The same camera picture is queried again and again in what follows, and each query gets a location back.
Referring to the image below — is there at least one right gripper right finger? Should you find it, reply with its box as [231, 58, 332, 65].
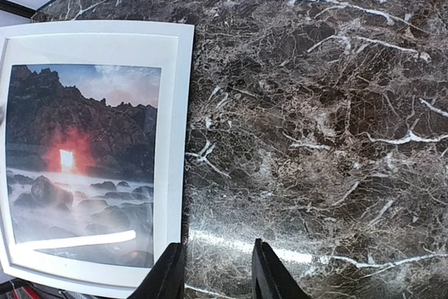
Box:
[251, 239, 310, 299]

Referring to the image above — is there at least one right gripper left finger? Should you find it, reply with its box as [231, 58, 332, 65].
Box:
[128, 243, 186, 299]

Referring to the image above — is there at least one dark landscape photo print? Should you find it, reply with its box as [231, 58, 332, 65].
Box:
[5, 64, 162, 269]

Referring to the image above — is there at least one white picture frame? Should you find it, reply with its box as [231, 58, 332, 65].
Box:
[0, 20, 196, 299]

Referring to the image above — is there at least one white mat board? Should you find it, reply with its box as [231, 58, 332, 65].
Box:
[0, 38, 183, 281]

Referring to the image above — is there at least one red framed picture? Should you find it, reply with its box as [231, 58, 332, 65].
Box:
[12, 285, 67, 299]

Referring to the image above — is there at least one left black corner post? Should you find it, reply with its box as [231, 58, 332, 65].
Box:
[0, 0, 36, 19]

